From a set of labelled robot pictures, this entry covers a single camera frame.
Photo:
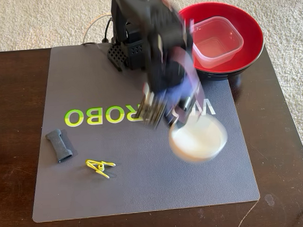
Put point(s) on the red and black bowl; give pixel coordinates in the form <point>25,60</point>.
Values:
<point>248,29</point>

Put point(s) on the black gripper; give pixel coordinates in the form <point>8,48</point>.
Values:
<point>180,109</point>

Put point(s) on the clear square plastic container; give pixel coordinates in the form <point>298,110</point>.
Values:
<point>216,46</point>

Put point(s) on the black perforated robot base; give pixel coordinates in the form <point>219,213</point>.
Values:
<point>123,55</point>

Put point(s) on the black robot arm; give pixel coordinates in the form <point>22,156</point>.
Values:
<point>160,41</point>

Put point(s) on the small white ceramic bowl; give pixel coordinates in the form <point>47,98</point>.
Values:
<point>198,141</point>

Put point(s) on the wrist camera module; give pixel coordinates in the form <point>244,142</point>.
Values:
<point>153,105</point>

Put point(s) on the grey WOWROBO mat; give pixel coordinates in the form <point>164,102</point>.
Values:
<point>120,191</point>

